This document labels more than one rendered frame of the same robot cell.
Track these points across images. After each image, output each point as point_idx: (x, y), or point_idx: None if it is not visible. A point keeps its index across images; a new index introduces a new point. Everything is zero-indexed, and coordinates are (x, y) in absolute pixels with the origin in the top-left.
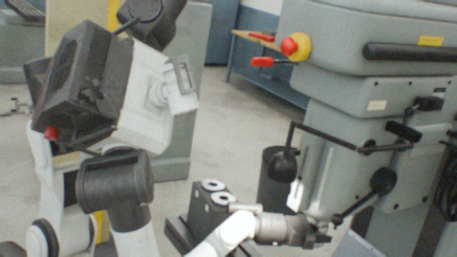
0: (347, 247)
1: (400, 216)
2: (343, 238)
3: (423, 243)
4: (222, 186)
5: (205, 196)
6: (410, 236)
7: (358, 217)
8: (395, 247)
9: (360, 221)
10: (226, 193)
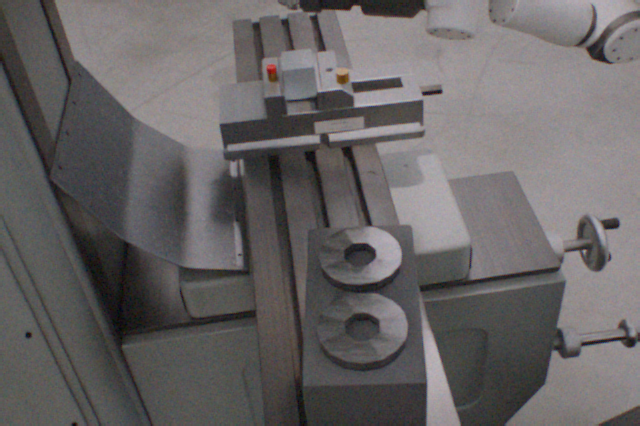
0: (82, 187)
1: (28, 18)
2: (74, 195)
3: (50, 8)
4: (332, 311)
5: (411, 286)
6: (43, 28)
7: (37, 131)
8: (54, 78)
9: (42, 130)
10: (339, 274)
